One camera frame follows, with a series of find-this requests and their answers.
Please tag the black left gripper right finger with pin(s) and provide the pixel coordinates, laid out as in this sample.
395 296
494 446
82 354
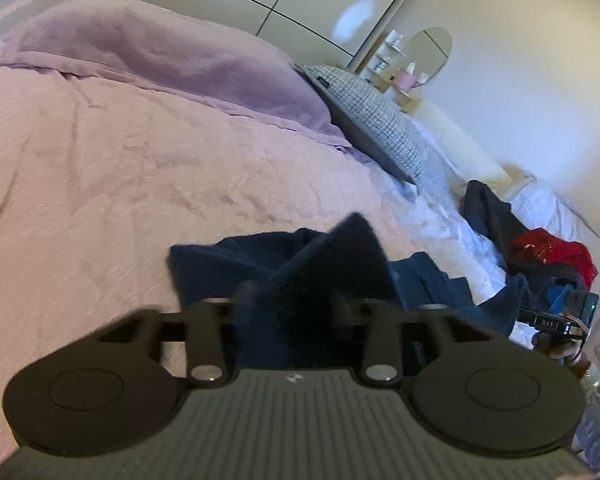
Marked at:
356 320

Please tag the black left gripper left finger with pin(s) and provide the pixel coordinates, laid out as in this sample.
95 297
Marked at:
245 320

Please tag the dark blue fleece garment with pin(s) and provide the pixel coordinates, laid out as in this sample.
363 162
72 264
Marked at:
304 275

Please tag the right hand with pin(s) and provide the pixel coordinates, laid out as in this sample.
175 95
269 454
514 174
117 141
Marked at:
568 352

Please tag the red garment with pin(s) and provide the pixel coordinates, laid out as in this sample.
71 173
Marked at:
540 246

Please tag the white striped bed sheet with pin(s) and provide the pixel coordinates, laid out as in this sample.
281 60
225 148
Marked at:
533 202

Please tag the dark grey garment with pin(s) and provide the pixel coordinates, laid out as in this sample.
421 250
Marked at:
494 219

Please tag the cream bed headboard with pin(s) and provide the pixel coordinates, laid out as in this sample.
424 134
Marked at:
462 151

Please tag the grey striped pillow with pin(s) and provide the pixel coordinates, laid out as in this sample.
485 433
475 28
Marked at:
369 121

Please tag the pink textured bedspread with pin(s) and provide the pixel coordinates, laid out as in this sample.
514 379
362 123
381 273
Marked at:
98 180

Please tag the pink cup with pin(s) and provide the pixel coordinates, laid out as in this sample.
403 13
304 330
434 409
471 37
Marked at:
404 80

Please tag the oval table mirror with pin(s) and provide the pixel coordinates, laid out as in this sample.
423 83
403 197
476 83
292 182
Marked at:
427 53

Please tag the lilac blanket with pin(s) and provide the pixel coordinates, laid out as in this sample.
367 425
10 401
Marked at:
152 48

